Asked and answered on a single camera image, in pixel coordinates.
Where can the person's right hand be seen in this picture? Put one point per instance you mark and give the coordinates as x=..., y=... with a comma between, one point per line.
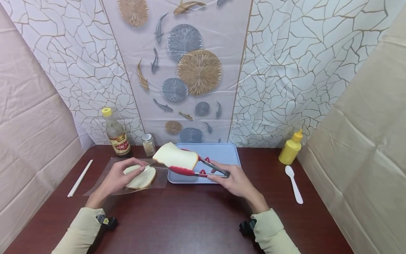
x=238, y=183

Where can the person's left hand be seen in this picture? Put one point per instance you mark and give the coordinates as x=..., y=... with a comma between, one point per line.
x=115, y=178

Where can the person's left thumb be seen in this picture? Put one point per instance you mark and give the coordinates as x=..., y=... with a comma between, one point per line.
x=138, y=170

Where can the person's right thumb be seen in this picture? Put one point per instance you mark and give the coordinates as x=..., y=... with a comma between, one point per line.
x=217, y=178

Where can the person's right index finger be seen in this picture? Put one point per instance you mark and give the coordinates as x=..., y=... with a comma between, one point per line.
x=223, y=166

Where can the person's left index finger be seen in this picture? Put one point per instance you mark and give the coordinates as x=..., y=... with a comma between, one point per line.
x=134, y=162

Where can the clear plastic bag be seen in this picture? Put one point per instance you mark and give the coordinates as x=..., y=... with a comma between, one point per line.
x=160, y=180

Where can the red and metal tongs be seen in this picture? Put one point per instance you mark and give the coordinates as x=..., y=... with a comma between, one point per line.
x=185, y=171

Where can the person's right forearm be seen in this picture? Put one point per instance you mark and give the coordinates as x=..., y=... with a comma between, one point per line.
x=272, y=229

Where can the person's left forearm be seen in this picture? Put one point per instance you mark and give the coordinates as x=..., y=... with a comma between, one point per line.
x=81, y=229

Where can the bagged bread slice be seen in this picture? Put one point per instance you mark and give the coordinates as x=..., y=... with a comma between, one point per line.
x=143, y=180

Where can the light blue tray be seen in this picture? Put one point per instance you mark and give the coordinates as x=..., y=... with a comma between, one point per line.
x=222, y=152

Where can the small glass spice jar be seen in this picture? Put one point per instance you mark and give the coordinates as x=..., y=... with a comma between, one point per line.
x=148, y=145

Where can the yellow-capped vinegar bottle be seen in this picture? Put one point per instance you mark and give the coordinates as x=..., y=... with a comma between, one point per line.
x=116, y=135

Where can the white bread slice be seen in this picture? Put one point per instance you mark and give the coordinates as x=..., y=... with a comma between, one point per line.
x=175, y=156

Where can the white wrapped chopsticks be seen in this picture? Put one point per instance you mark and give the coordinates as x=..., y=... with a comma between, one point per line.
x=80, y=178

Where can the black wrist band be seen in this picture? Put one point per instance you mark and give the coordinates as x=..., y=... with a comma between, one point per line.
x=107, y=221
x=247, y=227

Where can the yellow squeeze bottle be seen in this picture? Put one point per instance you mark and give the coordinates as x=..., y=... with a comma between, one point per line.
x=289, y=150

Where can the white plastic spoon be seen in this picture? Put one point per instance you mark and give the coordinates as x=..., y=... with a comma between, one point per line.
x=293, y=183

